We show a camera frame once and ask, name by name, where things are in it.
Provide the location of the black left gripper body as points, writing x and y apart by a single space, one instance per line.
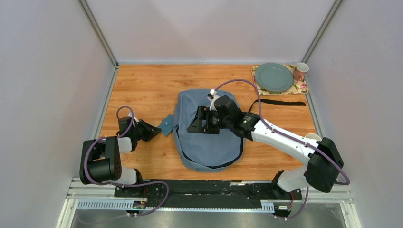
137 132

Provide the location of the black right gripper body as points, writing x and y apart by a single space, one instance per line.
215 122

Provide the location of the blue-grey student backpack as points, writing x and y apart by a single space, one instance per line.
202 152

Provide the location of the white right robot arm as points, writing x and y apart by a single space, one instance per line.
321 158

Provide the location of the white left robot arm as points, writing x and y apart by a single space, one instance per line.
101 160

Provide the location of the teal round plate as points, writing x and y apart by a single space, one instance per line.
274 77

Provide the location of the floral placemat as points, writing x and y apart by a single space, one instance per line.
298 87

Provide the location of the pink mug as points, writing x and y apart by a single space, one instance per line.
299 71

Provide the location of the yellow mug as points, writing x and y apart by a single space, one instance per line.
313 136

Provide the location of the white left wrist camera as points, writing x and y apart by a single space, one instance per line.
134 121

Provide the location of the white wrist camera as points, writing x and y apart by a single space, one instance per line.
134 121
213 96

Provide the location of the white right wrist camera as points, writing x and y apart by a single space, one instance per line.
213 96

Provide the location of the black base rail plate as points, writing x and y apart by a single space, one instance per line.
206 194

